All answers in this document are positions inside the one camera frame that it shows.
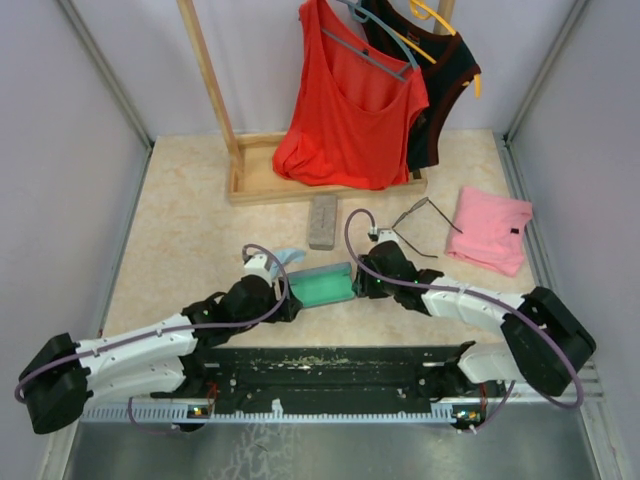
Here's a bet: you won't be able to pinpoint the light blue cleaning cloth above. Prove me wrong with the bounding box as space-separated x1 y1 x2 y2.
270 248 306 279

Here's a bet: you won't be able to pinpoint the blue-grey glasses case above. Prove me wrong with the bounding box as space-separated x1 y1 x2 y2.
288 262 355 309

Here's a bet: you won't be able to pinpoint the grey glasses case green lining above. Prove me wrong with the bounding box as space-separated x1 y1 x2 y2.
307 195 338 251

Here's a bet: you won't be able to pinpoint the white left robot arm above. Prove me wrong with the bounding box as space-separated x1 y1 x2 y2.
15 275 303 435

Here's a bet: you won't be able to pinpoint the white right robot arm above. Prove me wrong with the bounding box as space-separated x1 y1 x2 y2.
354 240 597 397

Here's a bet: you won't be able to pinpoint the folded pink t-shirt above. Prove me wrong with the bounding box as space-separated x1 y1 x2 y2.
445 186 533 277

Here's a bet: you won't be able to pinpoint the red tank top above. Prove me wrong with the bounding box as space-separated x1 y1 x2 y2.
272 1 429 190

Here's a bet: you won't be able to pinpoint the wooden clothes rack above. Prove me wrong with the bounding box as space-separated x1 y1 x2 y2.
175 0 457 205

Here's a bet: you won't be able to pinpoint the black maroon-trimmed tank top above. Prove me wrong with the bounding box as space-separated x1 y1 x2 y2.
365 1 481 171

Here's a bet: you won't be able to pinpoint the grey clothes hanger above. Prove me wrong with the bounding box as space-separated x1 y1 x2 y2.
320 1 421 82

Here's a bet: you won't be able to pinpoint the yellow clothes hanger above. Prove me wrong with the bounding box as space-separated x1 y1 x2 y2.
408 0 483 99

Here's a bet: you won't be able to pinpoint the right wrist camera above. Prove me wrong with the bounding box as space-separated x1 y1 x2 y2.
368 226 399 245

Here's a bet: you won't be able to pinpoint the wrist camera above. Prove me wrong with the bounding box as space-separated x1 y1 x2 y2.
368 226 399 245
244 253 273 282

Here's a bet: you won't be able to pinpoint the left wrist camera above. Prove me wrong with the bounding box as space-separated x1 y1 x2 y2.
244 253 273 282

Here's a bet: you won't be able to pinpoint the thin metal frame sunglasses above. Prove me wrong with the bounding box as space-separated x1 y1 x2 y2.
391 196 463 259

